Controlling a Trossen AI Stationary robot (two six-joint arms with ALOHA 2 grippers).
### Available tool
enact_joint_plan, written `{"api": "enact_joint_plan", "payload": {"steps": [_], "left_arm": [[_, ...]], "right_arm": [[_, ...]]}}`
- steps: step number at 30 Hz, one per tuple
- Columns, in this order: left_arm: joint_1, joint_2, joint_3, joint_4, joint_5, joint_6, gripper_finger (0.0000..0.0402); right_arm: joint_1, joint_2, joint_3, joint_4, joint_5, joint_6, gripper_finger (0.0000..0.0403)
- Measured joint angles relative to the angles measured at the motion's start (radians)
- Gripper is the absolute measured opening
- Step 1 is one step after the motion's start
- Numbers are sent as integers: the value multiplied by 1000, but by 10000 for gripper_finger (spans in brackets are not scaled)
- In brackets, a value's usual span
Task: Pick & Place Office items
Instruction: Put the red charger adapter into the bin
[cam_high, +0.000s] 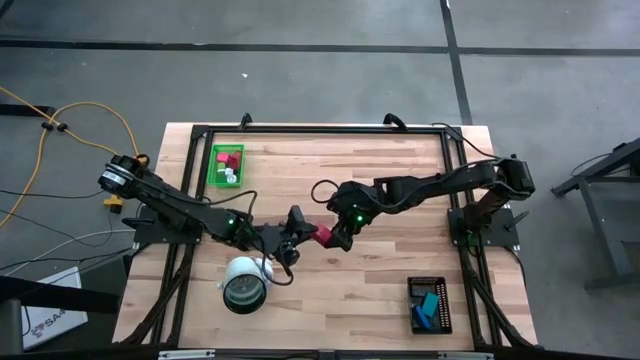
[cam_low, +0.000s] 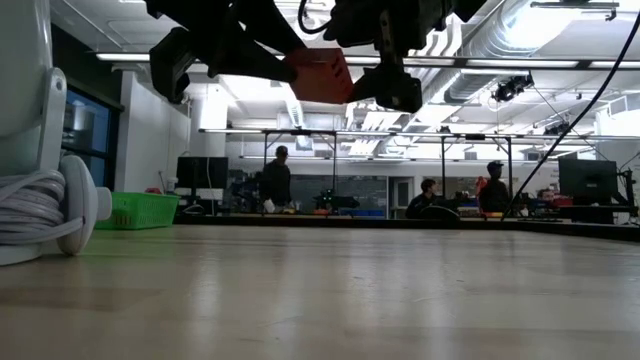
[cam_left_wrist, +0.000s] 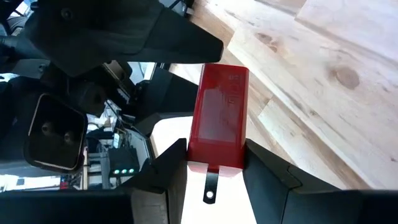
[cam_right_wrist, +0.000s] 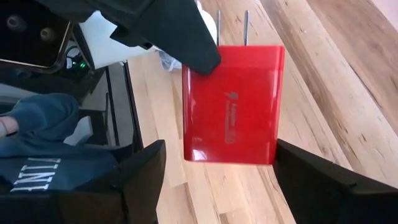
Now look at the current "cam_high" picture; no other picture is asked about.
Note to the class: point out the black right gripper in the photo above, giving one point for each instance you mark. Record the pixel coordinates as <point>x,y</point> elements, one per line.
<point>352,205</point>

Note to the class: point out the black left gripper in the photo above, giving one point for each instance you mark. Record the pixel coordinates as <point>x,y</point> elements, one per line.
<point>269,240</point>

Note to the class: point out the red rectangular block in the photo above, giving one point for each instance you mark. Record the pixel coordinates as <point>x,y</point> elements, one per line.
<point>321,235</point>

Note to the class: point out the small white cylinder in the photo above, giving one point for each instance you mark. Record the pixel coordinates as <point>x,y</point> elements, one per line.
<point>229,173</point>

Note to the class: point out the teal block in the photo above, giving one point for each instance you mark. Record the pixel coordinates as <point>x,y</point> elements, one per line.
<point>430,303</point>

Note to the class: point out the blue block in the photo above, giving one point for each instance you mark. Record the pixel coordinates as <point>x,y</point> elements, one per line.
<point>420,317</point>

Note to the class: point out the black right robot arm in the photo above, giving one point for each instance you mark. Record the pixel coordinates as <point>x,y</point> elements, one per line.
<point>450,185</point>

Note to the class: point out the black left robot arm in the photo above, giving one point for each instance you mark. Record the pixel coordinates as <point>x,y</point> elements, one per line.
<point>170,205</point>

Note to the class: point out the white round desk fan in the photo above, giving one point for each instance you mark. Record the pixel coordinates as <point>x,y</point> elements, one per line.
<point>245,290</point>

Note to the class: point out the green plastic basket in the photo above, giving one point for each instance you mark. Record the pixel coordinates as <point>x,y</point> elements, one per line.
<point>212,182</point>

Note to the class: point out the black plastic basket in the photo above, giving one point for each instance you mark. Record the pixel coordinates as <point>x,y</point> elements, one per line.
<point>445,300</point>

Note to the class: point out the white case with logo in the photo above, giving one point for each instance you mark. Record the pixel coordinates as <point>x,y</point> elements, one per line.
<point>50,325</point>

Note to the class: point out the dark metal stand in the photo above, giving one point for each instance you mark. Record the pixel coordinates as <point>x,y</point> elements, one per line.
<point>605,235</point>

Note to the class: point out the black aluminium table frame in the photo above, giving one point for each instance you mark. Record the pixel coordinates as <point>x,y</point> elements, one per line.
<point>325,129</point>

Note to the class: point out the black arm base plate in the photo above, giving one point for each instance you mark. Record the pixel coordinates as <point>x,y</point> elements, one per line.
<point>160,235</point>
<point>505,237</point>

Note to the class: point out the silver metal bracket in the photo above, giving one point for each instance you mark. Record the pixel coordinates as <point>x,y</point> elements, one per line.
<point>465,356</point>
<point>187,355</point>

